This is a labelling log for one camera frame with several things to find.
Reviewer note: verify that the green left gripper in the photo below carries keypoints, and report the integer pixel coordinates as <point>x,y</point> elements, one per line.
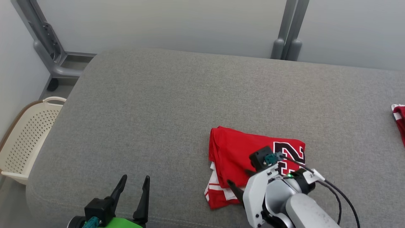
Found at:
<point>120,223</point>

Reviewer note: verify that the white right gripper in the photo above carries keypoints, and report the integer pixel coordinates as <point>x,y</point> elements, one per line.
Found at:
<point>253,196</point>

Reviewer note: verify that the red and white jersey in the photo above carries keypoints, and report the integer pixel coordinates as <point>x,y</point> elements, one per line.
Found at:
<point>234,148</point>

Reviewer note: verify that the red Bulls 23 shorts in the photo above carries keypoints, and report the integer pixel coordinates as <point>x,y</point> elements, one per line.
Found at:
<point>400,120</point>

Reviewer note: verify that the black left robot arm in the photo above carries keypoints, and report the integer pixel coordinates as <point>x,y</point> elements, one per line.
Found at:
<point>75,222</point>

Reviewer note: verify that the cream perforated laundry basket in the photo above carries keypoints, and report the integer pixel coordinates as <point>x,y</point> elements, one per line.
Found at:
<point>25,142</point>

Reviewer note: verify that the black caster wheel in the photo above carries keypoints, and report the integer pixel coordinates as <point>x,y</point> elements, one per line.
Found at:
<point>52,85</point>

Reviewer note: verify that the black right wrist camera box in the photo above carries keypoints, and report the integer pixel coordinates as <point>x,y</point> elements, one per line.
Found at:
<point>259,158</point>

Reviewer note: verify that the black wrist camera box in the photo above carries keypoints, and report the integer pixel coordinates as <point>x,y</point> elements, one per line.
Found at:
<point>259,158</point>
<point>99,209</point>

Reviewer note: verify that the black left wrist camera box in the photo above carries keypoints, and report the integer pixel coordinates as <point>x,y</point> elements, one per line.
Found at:
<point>99,209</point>

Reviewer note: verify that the grey partition foot post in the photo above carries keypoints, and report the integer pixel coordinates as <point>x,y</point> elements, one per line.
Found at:
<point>278,47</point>
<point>295,47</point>

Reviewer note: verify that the grey metal stand frame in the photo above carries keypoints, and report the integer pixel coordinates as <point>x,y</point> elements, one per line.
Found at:
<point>60,69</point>

